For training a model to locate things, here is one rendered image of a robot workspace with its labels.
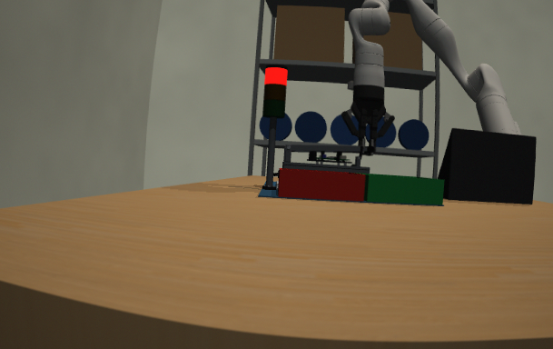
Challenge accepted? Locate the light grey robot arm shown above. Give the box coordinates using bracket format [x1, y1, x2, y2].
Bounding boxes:
[348, 0, 521, 135]

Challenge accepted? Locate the green square bin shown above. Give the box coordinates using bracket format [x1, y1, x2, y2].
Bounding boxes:
[361, 174, 444, 205]

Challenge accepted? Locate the green circuit board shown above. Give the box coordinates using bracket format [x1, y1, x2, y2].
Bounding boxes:
[321, 155, 350, 161]

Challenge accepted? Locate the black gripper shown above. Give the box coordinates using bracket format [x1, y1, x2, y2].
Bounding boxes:
[341, 85, 395, 155]

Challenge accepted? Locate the red bin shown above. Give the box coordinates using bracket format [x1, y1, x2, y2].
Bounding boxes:
[278, 168, 366, 202]

